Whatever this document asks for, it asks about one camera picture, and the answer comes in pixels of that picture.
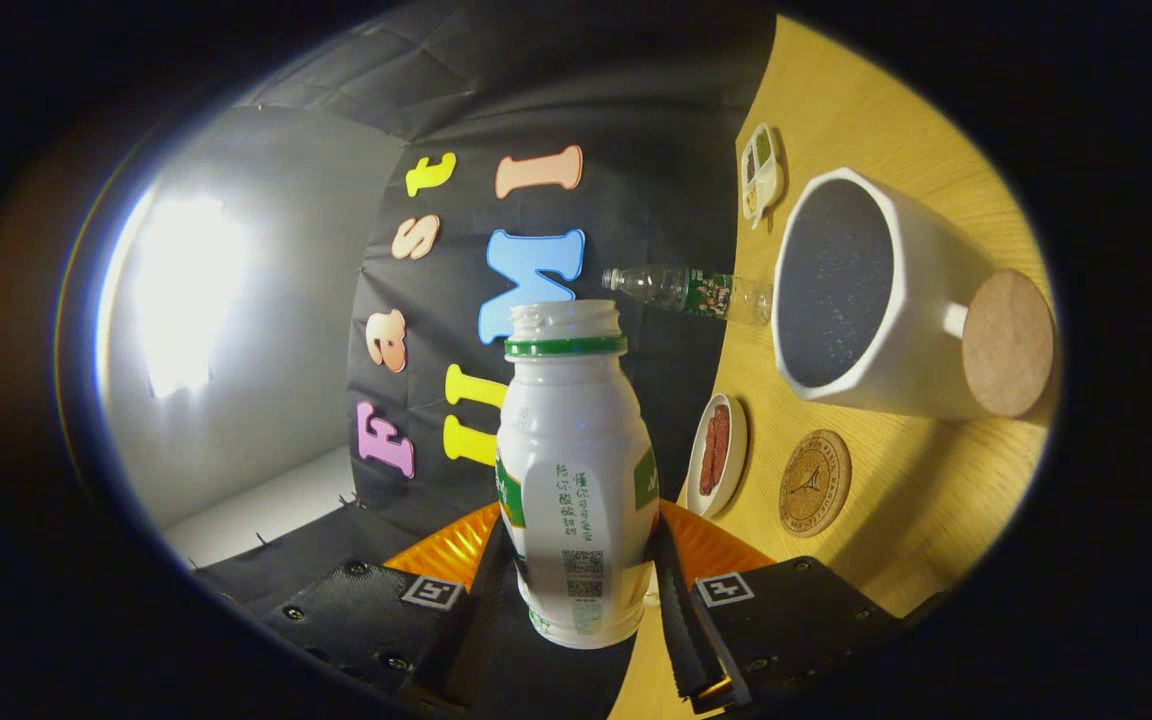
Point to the white juice bottle green collar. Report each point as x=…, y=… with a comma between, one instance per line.
x=576, y=450

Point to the white round plate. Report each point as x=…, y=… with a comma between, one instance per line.
x=737, y=440

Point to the clear plastic water bottle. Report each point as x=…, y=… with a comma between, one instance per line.
x=696, y=292

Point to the white cup with cork disc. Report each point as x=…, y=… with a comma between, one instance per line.
x=921, y=300

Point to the round cork coaster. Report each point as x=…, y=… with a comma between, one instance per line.
x=816, y=485

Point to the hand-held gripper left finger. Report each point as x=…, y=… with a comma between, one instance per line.
x=484, y=615

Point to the black backdrop cloth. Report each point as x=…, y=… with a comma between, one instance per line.
x=586, y=100

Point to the ceiling light panel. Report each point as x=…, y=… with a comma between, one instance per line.
x=186, y=290

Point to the red sausages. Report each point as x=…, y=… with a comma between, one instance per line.
x=716, y=450

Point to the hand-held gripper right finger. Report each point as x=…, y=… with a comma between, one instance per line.
x=681, y=630

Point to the wooden table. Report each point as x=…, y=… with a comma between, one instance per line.
x=936, y=500

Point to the white divided dish of beans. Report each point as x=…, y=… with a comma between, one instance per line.
x=764, y=180

